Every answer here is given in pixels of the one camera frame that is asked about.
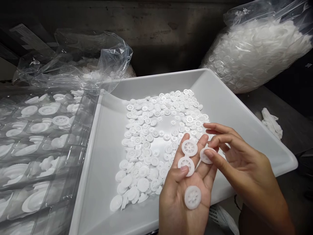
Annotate person's right hand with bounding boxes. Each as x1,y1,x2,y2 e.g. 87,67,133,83
203,122,277,199

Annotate person's left hand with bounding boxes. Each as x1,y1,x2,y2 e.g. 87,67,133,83
159,133,218,227

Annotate white plastic spoked gear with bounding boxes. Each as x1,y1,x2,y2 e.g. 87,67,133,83
182,140,201,156
184,185,202,210
178,157,195,177
200,148,217,165

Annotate printed white plastic bag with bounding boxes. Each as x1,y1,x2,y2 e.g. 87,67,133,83
212,205,241,235

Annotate crumpled white cloth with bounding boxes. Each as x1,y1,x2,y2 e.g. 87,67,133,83
261,107,284,140

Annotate pile of small white gears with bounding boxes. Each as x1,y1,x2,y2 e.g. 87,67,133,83
109,89,211,212

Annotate large white plastic bin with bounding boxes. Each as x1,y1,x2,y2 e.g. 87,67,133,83
68,68,299,235

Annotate clear bag full of gears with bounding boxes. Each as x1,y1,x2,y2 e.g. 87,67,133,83
199,0,313,95

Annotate clear compartment tray with gears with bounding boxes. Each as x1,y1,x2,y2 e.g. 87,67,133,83
0,89,99,235

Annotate crumpled clear plastic bag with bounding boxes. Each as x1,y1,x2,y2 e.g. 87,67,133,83
15,27,134,91

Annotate grey metal bars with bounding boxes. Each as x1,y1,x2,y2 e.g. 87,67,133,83
0,24,57,60

